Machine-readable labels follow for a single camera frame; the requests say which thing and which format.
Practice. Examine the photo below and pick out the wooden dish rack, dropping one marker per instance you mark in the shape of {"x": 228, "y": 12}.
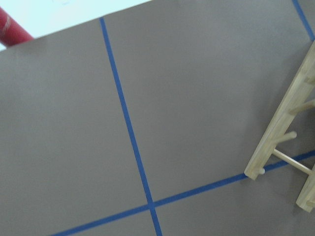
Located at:
{"x": 293, "y": 102}

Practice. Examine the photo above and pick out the red cylinder tube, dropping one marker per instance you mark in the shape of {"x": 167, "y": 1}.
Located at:
{"x": 11, "y": 33}

